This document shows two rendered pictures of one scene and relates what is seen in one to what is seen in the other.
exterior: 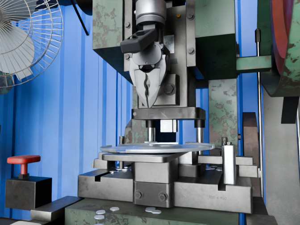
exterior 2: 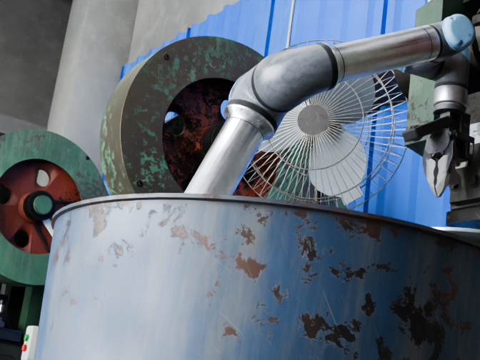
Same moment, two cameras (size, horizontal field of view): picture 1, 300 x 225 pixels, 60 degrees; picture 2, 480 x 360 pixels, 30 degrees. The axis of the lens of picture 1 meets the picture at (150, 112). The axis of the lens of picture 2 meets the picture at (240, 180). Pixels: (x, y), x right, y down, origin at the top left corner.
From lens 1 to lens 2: 151 cm
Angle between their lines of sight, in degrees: 41
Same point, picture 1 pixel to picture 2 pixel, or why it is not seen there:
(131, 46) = (409, 134)
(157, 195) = not seen: hidden behind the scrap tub
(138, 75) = (429, 164)
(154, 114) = (468, 214)
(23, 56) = (352, 170)
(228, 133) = not seen: outside the picture
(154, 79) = (442, 166)
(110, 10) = (424, 99)
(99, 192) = not seen: hidden behind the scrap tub
